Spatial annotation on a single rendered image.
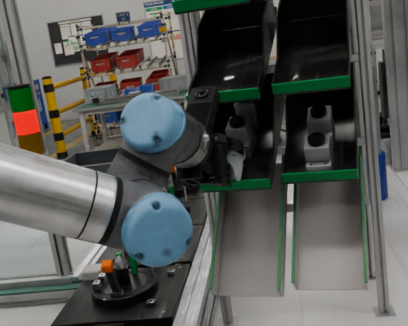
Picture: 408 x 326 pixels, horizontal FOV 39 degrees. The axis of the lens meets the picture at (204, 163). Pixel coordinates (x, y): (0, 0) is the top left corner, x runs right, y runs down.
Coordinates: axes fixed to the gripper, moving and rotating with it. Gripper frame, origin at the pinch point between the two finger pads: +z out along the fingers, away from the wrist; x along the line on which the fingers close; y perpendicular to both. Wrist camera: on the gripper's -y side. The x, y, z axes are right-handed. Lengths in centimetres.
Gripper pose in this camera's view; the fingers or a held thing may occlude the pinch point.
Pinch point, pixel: (225, 155)
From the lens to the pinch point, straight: 103.2
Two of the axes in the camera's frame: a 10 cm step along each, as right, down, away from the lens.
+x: 9.5, -0.6, -3.1
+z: 3.2, 1.7, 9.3
